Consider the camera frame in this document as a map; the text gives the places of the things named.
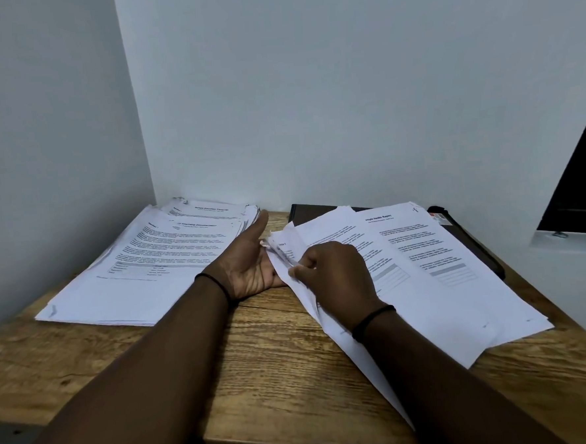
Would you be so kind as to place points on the person's left hand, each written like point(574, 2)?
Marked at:
point(244, 272)

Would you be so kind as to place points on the person's right hand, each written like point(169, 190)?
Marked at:
point(343, 280)

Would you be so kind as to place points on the person's right fingers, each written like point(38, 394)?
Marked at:
point(306, 270)

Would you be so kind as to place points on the person's left thumb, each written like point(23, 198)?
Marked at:
point(258, 227)

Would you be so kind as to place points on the white printed paper sheet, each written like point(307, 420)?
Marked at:
point(295, 251)

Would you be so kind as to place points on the person's right forearm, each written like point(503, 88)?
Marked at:
point(452, 393)

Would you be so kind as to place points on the person's left forearm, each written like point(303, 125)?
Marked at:
point(135, 392)

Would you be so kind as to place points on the small pile of printed papers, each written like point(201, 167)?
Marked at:
point(213, 212)

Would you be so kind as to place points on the black folder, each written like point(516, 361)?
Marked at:
point(317, 212)

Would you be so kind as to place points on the black left wrist band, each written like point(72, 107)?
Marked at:
point(217, 283)

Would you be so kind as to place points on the black wrist band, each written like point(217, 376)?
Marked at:
point(217, 283)
point(373, 319)

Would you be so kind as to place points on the black right wrist band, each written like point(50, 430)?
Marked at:
point(373, 319)

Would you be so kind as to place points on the large stack of printed papers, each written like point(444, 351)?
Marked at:
point(147, 273)

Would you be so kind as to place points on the white paper sheet with table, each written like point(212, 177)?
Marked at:
point(427, 315)

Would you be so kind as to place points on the red and white label sticker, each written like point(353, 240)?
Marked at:
point(440, 217)

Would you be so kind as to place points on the white paper sheet bold heading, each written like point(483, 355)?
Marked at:
point(474, 277)

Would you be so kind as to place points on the metal window latch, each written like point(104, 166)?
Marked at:
point(560, 234)

